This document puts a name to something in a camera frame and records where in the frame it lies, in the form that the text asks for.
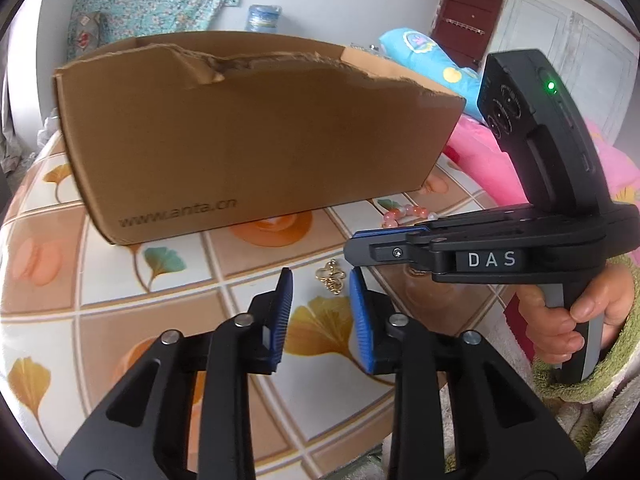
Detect orange bead bracelet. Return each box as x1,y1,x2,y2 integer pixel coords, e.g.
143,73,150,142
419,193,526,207
382,204,441,231

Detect gold spring charm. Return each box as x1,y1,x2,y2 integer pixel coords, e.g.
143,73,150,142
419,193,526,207
315,259,346,295

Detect white panelled doors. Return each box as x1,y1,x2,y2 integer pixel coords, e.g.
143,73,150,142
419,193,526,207
485,0,640,136

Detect water dispenser bottle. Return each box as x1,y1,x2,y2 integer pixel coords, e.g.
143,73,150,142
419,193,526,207
245,4,283,35

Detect dark red door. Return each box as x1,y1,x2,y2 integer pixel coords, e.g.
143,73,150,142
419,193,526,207
431,0,506,68

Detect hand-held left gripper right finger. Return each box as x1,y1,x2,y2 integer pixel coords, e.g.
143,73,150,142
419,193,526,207
348,266,586,480

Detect brown cardboard box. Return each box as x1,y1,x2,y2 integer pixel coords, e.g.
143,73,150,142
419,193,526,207
52,31,467,247

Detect blue cartoon pillow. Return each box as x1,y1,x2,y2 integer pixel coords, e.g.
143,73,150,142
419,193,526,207
377,28,493,123

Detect person's right hand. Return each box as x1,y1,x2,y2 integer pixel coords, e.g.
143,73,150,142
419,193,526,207
517,264,636,368

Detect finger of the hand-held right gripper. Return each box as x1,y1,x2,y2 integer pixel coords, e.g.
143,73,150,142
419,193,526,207
344,234,436,277
353,227,431,237

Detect person's right forearm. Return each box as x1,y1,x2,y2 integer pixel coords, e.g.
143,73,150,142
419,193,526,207
530,255,640,466

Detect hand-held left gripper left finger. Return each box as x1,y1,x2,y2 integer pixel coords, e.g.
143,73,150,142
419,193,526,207
57,267,294,480

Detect red flower patterned cushion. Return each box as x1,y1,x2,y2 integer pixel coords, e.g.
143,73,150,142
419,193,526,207
66,10,108,60

